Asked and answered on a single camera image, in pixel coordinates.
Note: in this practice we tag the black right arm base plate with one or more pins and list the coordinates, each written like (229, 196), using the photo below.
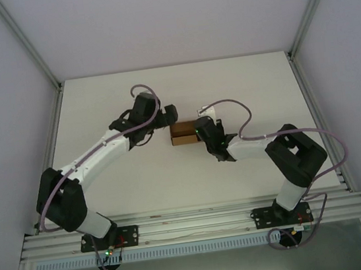
(264, 217)

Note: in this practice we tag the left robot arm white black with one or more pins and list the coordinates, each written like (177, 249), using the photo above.
(75, 192)

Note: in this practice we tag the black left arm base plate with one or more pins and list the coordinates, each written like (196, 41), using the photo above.
(128, 235)

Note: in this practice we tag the aluminium table side rail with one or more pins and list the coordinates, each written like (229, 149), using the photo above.
(316, 107)
(49, 152)

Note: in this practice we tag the aluminium front mounting rail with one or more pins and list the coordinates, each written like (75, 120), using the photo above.
(195, 221)

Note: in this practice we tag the aluminium frame post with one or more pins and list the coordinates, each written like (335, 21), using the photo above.
(313, 4)
(27, 45)

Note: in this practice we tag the brown cardboard box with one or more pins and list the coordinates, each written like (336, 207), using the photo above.
(183, 134)

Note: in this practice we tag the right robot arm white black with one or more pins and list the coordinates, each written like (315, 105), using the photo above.
(290, 160)

